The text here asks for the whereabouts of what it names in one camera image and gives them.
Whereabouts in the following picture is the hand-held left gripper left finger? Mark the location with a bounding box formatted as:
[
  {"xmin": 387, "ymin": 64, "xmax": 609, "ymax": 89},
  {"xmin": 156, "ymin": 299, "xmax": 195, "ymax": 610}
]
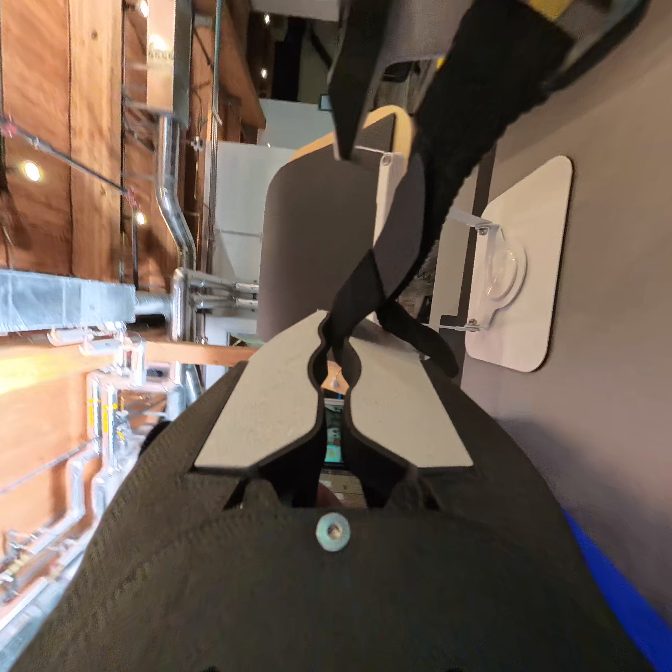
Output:
[{"xmin": 194, "ymin": 310, "xmax": 335, "ymax": 473}]

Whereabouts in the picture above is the silver ceiling pipe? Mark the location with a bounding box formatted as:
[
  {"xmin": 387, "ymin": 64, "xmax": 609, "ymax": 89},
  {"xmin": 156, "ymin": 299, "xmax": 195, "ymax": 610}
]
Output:
[{"xmin": 156, "ymin": 114, "xmax": 263, "ymax": 402}]

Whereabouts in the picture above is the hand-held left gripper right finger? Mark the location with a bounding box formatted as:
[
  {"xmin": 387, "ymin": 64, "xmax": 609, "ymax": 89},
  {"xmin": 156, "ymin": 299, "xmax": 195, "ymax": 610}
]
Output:
[{"xmin": 342, "ymin": 326, "xmax": 475, "ymax": 473}]

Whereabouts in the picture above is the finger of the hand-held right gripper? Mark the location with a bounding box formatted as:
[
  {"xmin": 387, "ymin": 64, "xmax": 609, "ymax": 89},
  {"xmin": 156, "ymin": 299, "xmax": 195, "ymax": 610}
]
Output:
[{"xmin": 329, "ymin": 0, "xmax": 470, "ymax": 160}]

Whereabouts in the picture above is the black fabric strap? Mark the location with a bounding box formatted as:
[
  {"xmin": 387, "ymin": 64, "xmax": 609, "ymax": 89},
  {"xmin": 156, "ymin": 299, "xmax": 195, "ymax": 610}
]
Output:
[{"xmin": 321, "ymin": 0, "xmax": 573, "ymax": 381}]

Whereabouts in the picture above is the large silver ceiling duct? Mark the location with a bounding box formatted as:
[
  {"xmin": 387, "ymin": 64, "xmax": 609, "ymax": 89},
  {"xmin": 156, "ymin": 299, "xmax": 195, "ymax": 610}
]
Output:
[{"xmin": 0, "ymin": 268, "xmax": 139, "ymax": 337}]

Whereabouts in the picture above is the large blue bin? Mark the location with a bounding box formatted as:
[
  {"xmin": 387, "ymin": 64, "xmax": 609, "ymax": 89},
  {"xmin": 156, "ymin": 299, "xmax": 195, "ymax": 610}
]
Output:
[{"xmin": 562, "ymin": 510, "xmax": 672, "ymax": 672}]

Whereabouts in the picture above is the black board with wooden rim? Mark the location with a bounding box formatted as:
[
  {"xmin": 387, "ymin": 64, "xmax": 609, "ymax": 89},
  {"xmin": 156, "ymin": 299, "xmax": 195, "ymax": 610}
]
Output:
[{"xmin": 258, "ymin": 105, "xmax": 426, "ymax": 342}]

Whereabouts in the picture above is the wooden ceiling beam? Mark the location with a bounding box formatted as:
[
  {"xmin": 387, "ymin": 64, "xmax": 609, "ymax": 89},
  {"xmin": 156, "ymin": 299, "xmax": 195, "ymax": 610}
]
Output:
[{"xmin": 0, "ymin": 334, "xmax": 259, "ymax": 398}]

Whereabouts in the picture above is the person's left hand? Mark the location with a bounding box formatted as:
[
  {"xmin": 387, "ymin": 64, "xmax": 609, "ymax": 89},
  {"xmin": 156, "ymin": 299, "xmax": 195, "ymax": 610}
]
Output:
[{"xmin": 315, "ymin": 475, "xmax": 354, "ymax": 511}]

